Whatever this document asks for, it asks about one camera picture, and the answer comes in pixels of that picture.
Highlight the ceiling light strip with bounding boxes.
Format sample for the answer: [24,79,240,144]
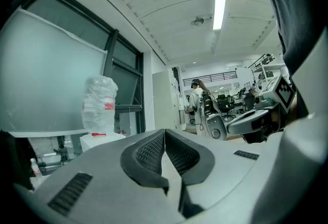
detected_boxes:
[212,0,228,31]

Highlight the small clear bottle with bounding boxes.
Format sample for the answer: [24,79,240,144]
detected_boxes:
[29,158,43,180]

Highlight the black office chair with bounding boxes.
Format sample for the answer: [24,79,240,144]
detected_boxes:
[216,93,238,120]

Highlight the metal shelf rack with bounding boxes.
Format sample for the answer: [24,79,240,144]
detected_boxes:
[250,53,287,90]

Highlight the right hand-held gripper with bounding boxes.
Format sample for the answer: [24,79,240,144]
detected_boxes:
[225,74,297,144]

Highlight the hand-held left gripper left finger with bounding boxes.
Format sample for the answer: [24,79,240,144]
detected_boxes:
[14,128,185,224]

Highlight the large plastic-wrapped water bottle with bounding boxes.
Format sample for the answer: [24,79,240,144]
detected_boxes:
[81,75,119,134]

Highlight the person's black shirt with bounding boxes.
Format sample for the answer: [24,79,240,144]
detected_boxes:
[252,0,321,121]

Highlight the black window frame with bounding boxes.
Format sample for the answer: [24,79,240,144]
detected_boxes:
[7,0,147,136]

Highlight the white tall cabinet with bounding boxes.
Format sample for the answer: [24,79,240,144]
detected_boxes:
[152,68,186,131]

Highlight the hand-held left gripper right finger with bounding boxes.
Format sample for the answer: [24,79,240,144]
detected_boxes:
[165,128,281,224]

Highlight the white water dispenser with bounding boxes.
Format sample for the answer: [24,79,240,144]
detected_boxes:
[79,132,126,153]

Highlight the white rounded machine base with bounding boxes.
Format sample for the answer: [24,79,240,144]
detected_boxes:
[204,112,229,141]

